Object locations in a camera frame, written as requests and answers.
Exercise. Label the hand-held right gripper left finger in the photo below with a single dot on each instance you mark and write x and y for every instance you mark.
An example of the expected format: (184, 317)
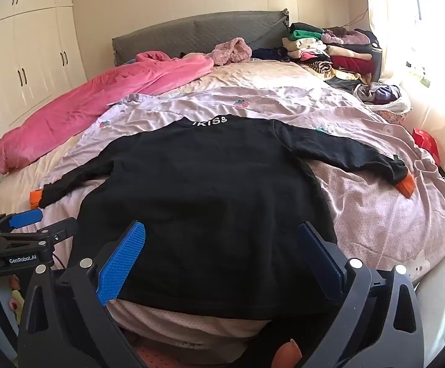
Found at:
(125, 260)

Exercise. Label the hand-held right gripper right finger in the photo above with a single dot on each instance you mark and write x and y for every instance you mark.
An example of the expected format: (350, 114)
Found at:
(322, 260)

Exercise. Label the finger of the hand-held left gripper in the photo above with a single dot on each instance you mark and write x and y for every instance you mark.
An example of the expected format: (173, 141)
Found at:
(25, 217)
(59, 230)

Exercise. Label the black sweater with orange cuffs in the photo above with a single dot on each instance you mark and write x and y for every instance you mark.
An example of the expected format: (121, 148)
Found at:
(207, 199)

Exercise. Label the white bag of clothes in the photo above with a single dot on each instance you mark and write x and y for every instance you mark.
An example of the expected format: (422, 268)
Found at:
(379, 96)

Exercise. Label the pile of folded clothes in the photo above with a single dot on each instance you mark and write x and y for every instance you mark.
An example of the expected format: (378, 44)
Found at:
(341, 55)

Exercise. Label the person's right hand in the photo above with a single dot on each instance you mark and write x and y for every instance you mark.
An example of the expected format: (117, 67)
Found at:
(287, 354)

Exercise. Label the purple printed blanket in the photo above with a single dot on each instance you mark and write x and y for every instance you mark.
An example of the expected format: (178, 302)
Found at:
(360, 207)

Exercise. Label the pink duvet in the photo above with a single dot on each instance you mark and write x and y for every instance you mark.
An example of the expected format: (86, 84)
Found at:
(73, 111)

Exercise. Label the red plastic bag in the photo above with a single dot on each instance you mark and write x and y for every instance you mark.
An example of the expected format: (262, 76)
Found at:
(427, 143)

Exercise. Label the white wardrobe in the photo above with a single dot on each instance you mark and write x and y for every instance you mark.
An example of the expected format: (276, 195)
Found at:
(27, 57)

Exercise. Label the floral fabric storage box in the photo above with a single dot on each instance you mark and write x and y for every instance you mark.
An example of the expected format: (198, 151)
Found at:
(395, 117)

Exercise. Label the beige bed sheet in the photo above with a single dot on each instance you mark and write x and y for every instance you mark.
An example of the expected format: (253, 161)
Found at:
(253, 73)

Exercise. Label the grey bedside cabinet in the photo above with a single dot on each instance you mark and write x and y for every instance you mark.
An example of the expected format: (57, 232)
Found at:
(377, 65)

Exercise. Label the dark navy garment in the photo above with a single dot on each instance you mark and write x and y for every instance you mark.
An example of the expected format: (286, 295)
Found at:
(270, 53)

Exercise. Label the grey quilted headboard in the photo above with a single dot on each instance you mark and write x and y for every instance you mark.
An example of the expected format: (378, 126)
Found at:
(169, 34)

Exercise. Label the pink fluffy garment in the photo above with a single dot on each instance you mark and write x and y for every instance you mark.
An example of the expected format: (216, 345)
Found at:
(232, 51)

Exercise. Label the cream curtain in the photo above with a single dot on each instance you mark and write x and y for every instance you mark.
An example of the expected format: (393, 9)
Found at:
(391, 38)

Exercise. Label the white bed frame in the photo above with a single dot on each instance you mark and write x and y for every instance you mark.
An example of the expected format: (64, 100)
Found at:
(444, 295)

